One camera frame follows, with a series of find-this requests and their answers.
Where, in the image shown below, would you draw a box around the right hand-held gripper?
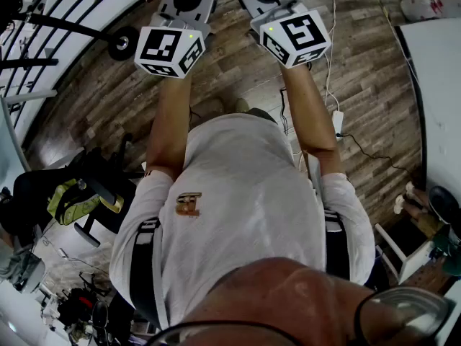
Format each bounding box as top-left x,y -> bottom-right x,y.
229,0 -> 332,70

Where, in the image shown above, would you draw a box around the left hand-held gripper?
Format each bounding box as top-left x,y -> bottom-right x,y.
134,0 -> 221,79

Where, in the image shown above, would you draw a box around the person's left forearm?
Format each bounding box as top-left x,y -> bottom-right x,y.
146,73 -> 192,167

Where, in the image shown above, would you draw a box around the person's right forearm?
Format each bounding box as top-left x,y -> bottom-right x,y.
279,64 -> 342,155

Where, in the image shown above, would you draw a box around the black caster wheel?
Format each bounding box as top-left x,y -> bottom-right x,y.
107,26 -> 140,62

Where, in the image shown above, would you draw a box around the person's brown shoe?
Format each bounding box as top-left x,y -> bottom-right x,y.
197,97 -> 226,121
230,97 -> 251,115

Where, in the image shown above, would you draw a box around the person's dark trousers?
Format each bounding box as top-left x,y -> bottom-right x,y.
247,107 -> 279,125

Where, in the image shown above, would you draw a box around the white power adapter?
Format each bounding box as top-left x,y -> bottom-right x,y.
331,109 -> 344,138

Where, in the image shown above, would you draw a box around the black metal rod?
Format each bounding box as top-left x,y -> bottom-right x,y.
24,12 -> 116,43

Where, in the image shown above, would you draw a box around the white bag with red print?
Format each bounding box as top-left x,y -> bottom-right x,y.
400,0 -> 461,22

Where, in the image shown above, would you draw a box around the white table with black edge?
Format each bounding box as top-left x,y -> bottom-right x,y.
394,18 -> 461,201

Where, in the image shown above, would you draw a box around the white t-shirt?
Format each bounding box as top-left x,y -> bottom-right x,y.
109,112 -> 376,330

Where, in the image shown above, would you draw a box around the black office chair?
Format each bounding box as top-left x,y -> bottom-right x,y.
0,133 -> 146,249

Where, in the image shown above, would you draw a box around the white stool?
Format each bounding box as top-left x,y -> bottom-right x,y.
374,222 -> 435,285

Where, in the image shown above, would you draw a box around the person's face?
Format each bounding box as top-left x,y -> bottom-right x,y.
176,257 -> 433,346

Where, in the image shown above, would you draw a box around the black machine with red part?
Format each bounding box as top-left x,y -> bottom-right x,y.
56,272 -> 120,346

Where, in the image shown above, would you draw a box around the black rimmed eyeglasses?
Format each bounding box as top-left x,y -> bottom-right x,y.
143,286 -> 453,346

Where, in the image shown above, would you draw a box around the white cable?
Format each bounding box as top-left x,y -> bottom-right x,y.
321,0 -> 341,113

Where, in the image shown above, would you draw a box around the black cable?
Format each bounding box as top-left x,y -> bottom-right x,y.
336,131 -> 415,177
279,87 -> 290,136

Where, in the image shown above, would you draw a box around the black shoulder strap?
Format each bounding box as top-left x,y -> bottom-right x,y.
323,209 -> 352,281
128,217 -> 164,330

